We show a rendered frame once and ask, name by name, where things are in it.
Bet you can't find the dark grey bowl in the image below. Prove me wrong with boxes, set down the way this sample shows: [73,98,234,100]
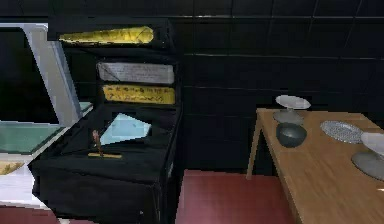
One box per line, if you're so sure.
[275,122,308,149]

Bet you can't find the yellow printed book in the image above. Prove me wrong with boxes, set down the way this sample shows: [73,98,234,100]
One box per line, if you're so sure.
[102,84,176,105]

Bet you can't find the grey flat book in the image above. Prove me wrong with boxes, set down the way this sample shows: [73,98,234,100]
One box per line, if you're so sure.
[96,61,175,85]

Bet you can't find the pale blue sheet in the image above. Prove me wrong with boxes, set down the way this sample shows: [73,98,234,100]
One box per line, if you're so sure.
[99,112,153,146]

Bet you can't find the small brown statuette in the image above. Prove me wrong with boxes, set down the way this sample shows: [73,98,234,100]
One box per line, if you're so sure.
[87,129,123,160]

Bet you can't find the yellow flat book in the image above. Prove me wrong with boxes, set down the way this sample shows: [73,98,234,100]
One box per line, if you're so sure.
[59,25,155,45]

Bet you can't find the grey patterned plate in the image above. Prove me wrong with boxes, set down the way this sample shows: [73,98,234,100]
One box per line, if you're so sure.
[320,120,365,145]

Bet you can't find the wooden table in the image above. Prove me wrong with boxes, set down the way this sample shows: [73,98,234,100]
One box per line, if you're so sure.
[245,107,384,224]

